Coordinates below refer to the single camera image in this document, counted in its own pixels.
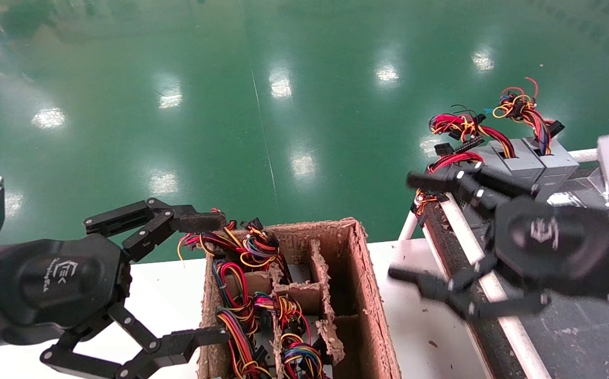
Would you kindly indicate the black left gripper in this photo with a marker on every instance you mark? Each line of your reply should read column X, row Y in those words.
column 57, row 284

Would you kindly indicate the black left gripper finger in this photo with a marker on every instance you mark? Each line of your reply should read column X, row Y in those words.
column 199, row 222

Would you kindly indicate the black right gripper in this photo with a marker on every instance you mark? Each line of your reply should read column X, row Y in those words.
column 552, row 237

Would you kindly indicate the grey power supply with grille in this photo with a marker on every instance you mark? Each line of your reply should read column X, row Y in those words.
column 462, row 156

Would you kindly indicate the brown divided cardboard box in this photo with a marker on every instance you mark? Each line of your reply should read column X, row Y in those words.
column 367, row 295

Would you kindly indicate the white printed label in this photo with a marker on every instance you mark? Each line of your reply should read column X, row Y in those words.
column 560, row 199

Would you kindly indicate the white round pipe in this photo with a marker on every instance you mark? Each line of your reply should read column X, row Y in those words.
column 586, row 155

